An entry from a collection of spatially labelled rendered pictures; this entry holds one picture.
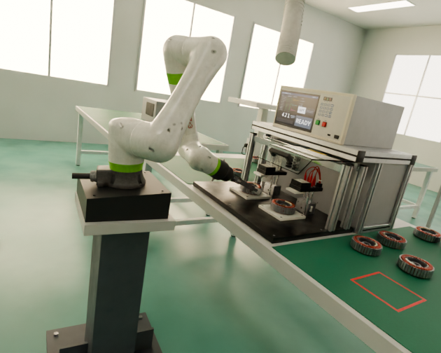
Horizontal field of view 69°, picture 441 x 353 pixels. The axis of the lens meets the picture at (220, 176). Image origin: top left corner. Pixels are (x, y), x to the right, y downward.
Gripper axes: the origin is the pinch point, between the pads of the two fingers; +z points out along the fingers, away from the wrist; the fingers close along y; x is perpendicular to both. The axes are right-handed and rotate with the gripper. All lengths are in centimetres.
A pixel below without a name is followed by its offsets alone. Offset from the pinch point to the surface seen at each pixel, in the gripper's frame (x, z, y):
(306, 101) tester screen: 46.9, -6.1, 10.8
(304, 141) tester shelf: 29.8, -1.8, 18.0
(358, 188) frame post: 21, 11, 45
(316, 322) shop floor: -52, 83, 21
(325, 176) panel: 22.0, 17.9, 22.8
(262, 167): 11.5, 0.1, 0.5
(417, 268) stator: 4, 15, 77
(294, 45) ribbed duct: 113, 42, -82
